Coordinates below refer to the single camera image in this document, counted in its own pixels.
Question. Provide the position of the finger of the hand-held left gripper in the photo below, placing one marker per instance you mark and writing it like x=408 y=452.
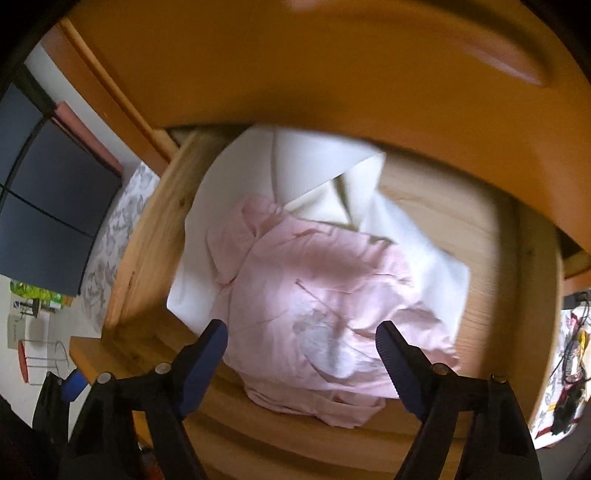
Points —
x=74 y=385

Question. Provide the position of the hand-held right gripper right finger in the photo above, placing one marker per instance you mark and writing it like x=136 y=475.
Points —
x=397 y=364

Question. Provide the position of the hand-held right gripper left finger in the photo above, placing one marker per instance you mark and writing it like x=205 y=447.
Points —
x=203 y=364

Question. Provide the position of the pink garment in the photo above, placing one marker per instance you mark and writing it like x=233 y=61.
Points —
x=323 y=300

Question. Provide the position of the wooden drawer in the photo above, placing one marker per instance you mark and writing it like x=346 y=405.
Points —
x=152 y=240
x=323 y=69

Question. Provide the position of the white shirt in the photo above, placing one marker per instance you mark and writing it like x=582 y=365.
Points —
x=314 y=166

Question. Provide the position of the green packets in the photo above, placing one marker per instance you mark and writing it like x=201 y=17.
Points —
x=32 y=293

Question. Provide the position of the grey floral quilt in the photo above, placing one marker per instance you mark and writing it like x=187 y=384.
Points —
x=120 y=230

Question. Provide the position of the dark wardrobe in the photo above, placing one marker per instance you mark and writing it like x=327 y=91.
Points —
x=51 y=194

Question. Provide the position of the pink panel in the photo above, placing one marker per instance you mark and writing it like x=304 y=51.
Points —
x=87 y=134

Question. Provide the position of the wooden nightstand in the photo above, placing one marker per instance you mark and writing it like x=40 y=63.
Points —
x=92 y=78

